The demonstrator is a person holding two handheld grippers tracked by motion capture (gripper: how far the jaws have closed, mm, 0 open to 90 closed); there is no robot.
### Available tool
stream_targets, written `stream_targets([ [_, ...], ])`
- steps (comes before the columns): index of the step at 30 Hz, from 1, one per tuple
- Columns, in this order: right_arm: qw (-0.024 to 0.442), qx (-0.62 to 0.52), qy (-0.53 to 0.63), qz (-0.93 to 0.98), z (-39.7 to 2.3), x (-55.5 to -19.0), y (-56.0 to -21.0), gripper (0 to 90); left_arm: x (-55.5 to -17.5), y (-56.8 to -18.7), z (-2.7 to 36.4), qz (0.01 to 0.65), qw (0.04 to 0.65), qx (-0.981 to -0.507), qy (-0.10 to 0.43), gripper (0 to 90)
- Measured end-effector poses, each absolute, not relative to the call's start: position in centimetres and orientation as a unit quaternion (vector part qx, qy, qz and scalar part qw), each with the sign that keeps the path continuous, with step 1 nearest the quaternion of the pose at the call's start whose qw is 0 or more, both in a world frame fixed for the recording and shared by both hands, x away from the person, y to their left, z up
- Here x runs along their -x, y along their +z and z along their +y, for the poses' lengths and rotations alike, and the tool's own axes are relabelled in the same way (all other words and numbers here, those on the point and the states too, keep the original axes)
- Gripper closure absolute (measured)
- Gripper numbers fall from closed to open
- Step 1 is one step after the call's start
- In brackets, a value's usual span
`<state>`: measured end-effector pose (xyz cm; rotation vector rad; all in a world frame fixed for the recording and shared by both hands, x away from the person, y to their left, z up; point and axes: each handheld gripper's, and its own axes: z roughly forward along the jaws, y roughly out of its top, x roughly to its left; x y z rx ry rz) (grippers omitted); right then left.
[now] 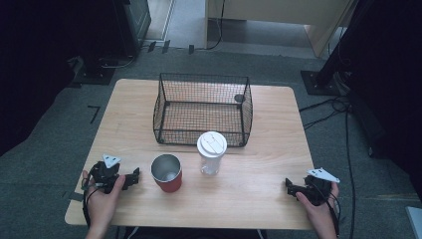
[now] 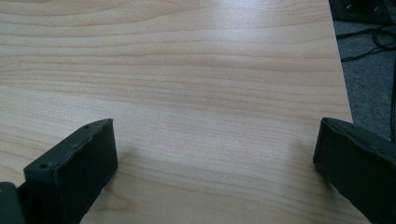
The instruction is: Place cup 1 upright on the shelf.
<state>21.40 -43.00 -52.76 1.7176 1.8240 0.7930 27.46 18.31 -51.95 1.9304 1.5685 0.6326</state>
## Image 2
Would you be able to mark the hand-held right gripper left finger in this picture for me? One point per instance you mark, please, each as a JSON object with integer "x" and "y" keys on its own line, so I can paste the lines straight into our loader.
{"x": 74, "y": 174}

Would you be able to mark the black metal stand base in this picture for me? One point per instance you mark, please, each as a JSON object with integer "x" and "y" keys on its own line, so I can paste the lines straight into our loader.
{"x": 361, "y": 9}

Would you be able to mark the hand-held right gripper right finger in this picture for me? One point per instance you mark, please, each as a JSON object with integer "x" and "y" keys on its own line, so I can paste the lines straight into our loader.
{"x": 358, "y": 168}

